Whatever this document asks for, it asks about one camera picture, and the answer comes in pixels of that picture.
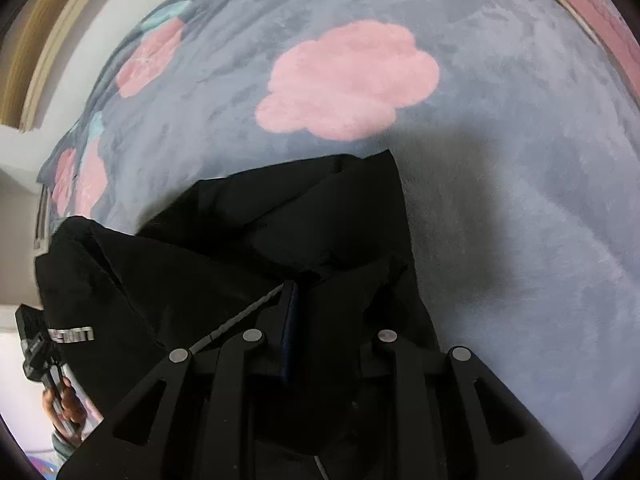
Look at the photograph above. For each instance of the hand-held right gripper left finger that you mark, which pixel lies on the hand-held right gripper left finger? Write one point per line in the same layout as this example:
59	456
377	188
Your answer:
289	340

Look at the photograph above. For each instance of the person's left hand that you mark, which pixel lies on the person's left hand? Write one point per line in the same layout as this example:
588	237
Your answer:
70	407

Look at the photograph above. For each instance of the pink pillow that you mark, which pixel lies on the pink pillow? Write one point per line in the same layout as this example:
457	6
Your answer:
595	5

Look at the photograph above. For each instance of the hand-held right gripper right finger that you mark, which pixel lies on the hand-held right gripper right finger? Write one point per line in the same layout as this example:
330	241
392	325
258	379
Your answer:
405	400

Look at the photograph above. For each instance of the grey pink floral blanket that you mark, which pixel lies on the grey pink floral blanket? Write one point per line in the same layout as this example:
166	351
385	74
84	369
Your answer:
450	185

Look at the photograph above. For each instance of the black hooded jacket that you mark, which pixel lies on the black hooded jacket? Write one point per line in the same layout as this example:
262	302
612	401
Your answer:
250	250

